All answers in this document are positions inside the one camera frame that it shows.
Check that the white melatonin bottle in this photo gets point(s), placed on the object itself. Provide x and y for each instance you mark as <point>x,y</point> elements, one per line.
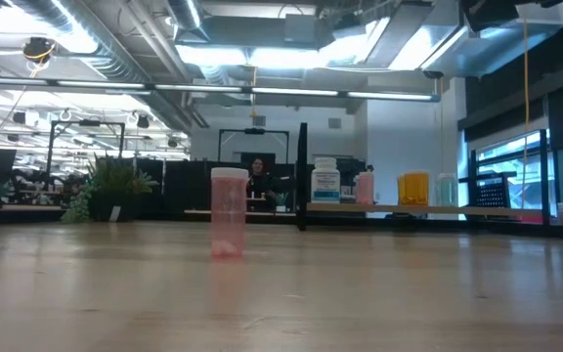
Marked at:
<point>325,183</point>

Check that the pink pill bottle white cap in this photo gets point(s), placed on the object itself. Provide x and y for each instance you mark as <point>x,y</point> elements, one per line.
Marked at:
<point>229,210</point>

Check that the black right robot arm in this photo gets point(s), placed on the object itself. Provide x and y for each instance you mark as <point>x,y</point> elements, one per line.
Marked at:
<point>491,12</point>

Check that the small background potted plant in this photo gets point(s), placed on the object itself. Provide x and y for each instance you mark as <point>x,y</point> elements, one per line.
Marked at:
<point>280,198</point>

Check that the person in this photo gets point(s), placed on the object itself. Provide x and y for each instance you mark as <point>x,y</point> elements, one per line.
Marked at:
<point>259,181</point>

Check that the ceiling light strip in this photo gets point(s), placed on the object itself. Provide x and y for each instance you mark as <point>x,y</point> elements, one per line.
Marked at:
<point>296,91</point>

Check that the black office partition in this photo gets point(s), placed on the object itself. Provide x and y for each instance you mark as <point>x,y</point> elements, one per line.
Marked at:
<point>188,186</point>

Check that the grey ceiling box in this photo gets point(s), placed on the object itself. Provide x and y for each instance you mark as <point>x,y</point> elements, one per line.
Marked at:
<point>301,29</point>

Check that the green potted plant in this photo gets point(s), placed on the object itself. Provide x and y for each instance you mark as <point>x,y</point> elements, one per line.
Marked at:
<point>110,186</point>

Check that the black perforated rack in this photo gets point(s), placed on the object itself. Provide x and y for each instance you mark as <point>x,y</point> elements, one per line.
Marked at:
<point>494,193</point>

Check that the black background rig frame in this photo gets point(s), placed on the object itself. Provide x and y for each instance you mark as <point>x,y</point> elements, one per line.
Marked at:
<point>254,131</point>
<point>86,123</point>

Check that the black table rail frame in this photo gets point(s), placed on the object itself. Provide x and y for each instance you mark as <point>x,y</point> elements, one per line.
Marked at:
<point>408,224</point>

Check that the silver ribbed ceiling duct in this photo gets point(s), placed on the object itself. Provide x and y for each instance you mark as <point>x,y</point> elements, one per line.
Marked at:
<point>115,68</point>

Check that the wooden shelf with black frame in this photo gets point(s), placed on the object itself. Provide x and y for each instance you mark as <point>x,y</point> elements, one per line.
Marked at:
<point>482,211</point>

